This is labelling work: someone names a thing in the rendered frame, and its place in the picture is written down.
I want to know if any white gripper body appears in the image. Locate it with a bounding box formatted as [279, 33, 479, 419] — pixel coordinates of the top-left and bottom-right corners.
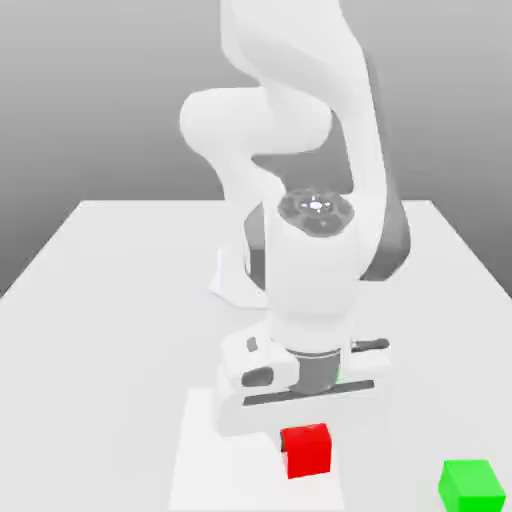
[214, 369, 395, 438]

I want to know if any small red cube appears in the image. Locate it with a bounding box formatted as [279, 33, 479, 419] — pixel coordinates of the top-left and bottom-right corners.
[278, 422, 333, 480]

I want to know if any small green cube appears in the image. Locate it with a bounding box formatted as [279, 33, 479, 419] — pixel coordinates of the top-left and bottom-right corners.
[437, 458, 507, 512]

